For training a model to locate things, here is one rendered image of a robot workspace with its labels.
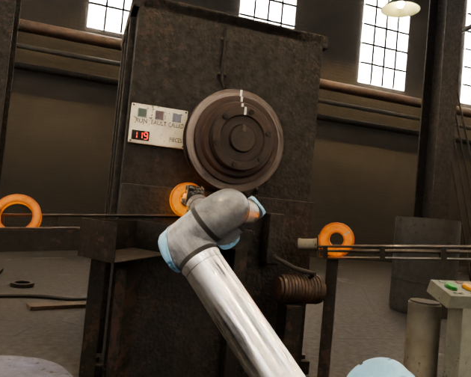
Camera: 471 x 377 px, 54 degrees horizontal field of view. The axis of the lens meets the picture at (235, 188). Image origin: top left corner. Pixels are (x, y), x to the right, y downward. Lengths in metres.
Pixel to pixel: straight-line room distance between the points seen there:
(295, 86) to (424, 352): 1.37
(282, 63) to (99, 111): 6.03
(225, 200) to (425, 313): 0.98
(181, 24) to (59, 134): 6.00
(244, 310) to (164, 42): 1.48
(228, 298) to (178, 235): 0.21
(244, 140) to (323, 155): 7.32
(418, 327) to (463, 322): 0.18
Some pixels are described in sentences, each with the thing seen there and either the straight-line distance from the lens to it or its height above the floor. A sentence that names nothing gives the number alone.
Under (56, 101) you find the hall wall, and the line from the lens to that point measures 8.24.
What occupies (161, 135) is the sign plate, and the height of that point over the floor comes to 1.11.
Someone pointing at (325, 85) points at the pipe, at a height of 3.16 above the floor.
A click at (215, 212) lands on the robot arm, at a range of 1.21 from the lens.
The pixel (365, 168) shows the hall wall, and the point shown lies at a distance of 9.82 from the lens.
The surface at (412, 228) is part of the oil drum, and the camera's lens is 4.52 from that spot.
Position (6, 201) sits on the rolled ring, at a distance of 2.08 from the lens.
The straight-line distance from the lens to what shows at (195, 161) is 2.06.
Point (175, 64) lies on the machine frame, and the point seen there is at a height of 1.45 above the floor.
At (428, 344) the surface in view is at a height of 0.37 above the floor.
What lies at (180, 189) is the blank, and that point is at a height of 0.87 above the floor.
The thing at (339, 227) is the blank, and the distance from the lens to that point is 2.16.
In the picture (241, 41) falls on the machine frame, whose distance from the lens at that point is 2.40.
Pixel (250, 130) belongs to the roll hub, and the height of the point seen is 1.15.
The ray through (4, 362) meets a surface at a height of 0.43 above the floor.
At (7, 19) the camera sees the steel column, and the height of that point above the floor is 2.30.
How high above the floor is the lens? 0.80
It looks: 2 degrees up
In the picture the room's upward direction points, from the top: 5 degrees clockwise
